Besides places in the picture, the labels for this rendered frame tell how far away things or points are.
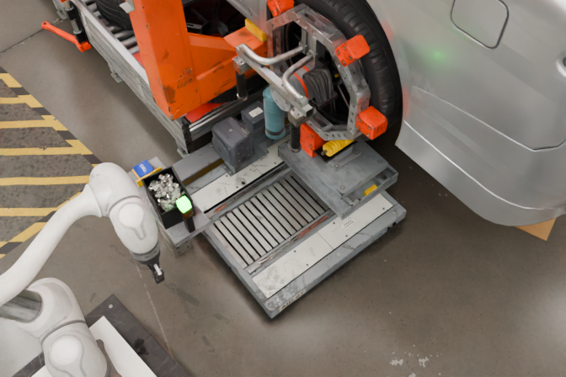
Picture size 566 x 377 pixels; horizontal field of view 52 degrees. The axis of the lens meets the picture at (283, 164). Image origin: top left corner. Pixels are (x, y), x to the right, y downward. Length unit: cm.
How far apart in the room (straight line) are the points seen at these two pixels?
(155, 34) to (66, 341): 113
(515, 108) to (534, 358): 136
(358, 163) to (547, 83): 137
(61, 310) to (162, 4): 113
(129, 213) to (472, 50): 104
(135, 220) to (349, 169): 145
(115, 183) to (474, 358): 171
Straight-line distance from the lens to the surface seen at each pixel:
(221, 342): 264
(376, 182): 286
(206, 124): 295
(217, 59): 260
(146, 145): 326
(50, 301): 208
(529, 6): 156
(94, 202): 169
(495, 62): 169
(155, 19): 227
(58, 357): 203
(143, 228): 159
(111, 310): 246
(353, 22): 207
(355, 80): 212
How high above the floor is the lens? 247
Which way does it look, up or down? 53 degrees down
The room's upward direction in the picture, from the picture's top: 2 degrees counter-clockwise
